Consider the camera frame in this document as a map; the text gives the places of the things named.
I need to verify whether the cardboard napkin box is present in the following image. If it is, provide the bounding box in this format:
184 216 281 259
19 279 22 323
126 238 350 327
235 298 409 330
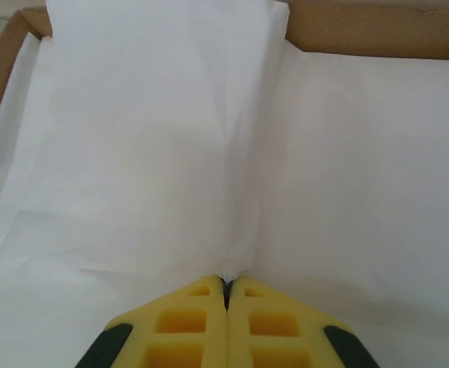
0 3 449 162

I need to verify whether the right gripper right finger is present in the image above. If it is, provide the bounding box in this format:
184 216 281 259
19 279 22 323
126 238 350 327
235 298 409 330
225 274 381 368

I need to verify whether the white napkin stack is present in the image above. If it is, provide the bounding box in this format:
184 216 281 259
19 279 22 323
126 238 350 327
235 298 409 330
0 34 449 368

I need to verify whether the white paper napkin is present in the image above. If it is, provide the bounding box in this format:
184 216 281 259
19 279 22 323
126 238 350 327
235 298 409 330
36 0 449 307

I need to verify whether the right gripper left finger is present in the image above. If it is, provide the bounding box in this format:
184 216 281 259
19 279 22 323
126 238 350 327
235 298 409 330
77 273 228 368

